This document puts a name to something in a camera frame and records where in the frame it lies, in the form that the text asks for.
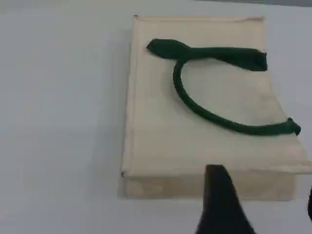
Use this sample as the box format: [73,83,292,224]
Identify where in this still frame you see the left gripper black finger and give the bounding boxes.
[194,164,254,234]
[307,184,312,215]

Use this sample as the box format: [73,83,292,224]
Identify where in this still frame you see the white canvas bag green handles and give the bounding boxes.
[118,15,312,202]

